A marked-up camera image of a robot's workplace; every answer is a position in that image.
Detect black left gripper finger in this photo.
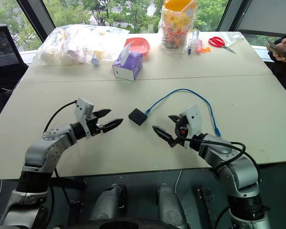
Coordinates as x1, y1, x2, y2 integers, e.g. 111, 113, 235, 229
93, 109, 112, 119
102, 118, 124, 134

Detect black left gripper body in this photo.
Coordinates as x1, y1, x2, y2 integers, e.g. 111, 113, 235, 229
86, 114, 105, 137

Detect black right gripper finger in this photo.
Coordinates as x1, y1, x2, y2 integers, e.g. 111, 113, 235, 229
152, 125, 177, 148
168, 114, 182, 125

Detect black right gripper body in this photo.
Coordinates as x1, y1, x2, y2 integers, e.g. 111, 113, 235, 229
174, 115, 190, 146

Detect dark smartphone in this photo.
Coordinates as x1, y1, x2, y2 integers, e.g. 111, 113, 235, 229
264, 38, 286, 63

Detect small black adapter box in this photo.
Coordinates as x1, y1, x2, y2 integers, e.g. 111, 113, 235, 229
128, 108, 148, 126

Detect bystander's bare hand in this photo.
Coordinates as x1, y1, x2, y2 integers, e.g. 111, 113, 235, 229
275, 37, 286, 63

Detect light blue tube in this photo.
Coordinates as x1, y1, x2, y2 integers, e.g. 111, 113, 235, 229
91, 53, 101, 67

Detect purple tissue box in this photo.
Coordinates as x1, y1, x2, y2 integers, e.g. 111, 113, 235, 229
112, 41, 144, 82

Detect grey rounded robot leg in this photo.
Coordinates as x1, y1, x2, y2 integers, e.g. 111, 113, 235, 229
156, 183, 189, 229
89, 183, 128, 223

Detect clear plastic bag of items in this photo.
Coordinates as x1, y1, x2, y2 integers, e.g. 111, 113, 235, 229
34, 24, 131, 67

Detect red plastic bowl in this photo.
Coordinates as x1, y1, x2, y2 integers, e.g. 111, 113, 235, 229
123, 37, 151, 57

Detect colourful jar with yellow lid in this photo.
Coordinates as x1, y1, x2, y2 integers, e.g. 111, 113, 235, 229
158, 0, 197, 54

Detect empty clear plastic bag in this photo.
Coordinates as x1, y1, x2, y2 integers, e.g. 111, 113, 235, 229
218, 31, 245, 49

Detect black mesh office chair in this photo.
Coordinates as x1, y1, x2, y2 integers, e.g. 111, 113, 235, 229
0, 23, 29, 93

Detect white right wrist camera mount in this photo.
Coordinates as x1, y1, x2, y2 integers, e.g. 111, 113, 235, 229
179, 104, 204, 150

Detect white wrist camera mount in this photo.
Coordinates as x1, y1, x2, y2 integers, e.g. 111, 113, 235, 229
179, 104, 204, 150
74, 97, 95, 139

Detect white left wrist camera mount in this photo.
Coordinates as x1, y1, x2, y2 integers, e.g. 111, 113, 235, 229
74, 97, 95, 139

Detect blue cable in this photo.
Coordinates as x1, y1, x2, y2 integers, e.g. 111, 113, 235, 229
144, 88, 222, 139

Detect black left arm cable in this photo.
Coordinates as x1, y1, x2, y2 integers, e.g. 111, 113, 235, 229
43, 101, 77, 134

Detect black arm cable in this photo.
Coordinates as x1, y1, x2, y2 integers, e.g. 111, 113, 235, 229
43, 101, 77, 134
175, 130, 261, 182

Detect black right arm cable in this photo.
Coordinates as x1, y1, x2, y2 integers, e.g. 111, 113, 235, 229
175, 130, 261, 182

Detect thin white cable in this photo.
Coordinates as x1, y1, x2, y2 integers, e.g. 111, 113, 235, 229
174, 169, 183, 199

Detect metal bracket under table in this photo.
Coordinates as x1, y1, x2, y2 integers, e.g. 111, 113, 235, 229
196, 187, 218, 229

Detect red handled scissors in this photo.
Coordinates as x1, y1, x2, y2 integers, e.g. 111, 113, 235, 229
208, 36, 237, 55

